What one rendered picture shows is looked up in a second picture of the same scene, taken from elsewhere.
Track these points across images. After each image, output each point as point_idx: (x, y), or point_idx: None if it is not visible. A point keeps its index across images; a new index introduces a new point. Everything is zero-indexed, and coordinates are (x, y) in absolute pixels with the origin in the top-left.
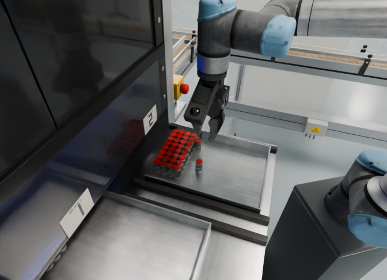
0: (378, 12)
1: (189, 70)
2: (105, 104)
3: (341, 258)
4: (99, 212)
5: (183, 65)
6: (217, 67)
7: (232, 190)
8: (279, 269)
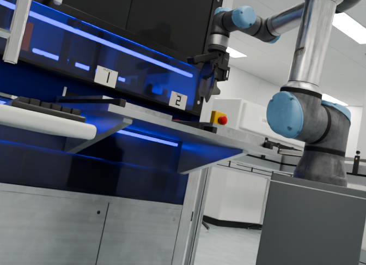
0: (297, 4)
1: (256, 163)
2: (151, 46)
3: (275, 187)
4: None
5: None
6: (215, 39)
7: None
8: None
